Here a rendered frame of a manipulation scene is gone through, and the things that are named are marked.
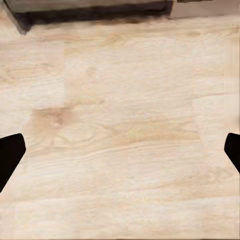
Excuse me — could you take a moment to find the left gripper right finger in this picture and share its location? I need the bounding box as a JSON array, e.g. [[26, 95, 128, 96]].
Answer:
[[224, 132, 240, 173]]

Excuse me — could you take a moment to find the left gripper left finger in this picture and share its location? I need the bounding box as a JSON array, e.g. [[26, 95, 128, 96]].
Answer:
[[0, 133, 26, 193]]

